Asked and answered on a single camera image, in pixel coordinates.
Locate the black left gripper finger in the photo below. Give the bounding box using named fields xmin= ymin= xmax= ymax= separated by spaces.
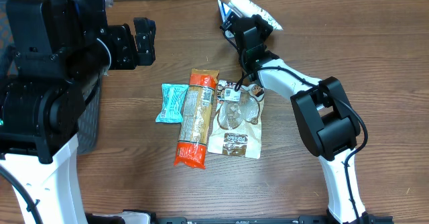
xmin=133 ymin=17 xmax=156 ymax=43
xmin=135 ymin=38 xmax=156 ymax=66

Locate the white bamboo print tube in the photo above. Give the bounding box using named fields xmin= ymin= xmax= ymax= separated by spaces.
xmin=221 ymin=0 xmax=283 ymax=31

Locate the teal snack bar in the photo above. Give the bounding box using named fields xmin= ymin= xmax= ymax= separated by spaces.
xmin=156 ymin=83 xmax=189 ymax=123

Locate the clear brown snack bag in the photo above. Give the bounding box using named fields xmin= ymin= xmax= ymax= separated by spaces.
xmin=208 ymin=80 xmax=265 ymax=159

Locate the orange pasta package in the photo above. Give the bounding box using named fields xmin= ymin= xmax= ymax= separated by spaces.
xmin=174 ymin=68 xmax=219 ymax=169

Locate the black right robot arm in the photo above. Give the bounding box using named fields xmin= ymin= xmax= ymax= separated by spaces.
xmin=156 ymin=12 xmax=371 ymax=223

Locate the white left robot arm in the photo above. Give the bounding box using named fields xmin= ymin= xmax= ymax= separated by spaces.
xmin=1 ymin=0 xmax=157 ymax=224

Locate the white barcode scanner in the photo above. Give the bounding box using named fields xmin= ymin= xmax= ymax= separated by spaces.
xmin=217 ymin=0 xmax=234 ymax=39

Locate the grey plastic basket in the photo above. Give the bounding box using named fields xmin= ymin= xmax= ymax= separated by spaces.
xmin=1 ymin=0 xmax=102 ymax=155

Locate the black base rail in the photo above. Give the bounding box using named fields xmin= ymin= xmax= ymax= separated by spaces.
xmin=83 ymin=210 xmax=395 ymax=224

